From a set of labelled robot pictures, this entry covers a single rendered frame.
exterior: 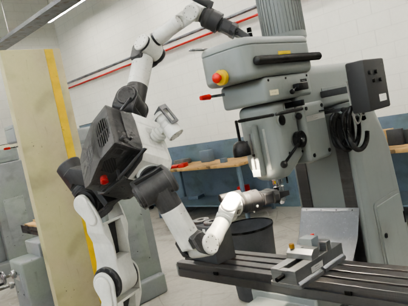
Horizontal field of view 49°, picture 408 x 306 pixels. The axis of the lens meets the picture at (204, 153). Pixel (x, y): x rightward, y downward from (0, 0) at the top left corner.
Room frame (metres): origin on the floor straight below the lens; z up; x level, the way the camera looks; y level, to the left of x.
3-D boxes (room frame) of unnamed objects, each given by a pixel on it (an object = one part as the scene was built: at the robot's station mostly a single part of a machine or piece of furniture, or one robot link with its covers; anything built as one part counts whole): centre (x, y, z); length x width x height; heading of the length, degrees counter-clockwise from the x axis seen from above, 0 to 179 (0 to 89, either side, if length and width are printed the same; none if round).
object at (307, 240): (1.85, -0.36, 1.02); 0.06 x 0.05 x 0.06; 42
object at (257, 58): (1.84, -0.42, 1.79); 0.45 x 0.04 x 0.04; 134
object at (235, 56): (1.93, -0.30, 1.81); 0.47 x 0.26 x 0.16; 134
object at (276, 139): (1.92, -0.29, 1.47); 0.21 x 0.19 x 0.32; 44
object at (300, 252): (1.81, -0.32, 1.00); 0.12 x 0.06 x 0.04; 42
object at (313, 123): (2.06, -0.43, 1.47); 0.24 x 0.19 x 0.26; 44
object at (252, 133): (1.85, -0.21, 1.45); 0.04 x 0.04 x 0.21; 44
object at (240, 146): (1.79, -0.15, 1.47); 0.07 x 0.07 x 0.06
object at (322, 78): (2.27, -0.65, 1.66); 0.80 x 0.23 x 0.20; 134
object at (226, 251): (2.25, 0.06, 1.01); 0.22 x 0.12 x 0.20; 36
